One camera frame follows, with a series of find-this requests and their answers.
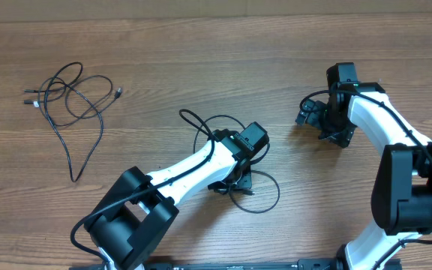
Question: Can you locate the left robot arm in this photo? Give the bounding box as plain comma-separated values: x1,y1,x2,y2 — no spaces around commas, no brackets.
84,122,269,269

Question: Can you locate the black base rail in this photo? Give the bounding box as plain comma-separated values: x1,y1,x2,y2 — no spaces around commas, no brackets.
138,259,333,270

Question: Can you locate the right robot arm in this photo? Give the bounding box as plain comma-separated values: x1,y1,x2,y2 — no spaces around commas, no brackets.
295,62,432,269

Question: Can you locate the black USB cable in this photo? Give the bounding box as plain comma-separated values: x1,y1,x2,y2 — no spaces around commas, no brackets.
22,61,105,183
22,74,123,128
192,114,281,215

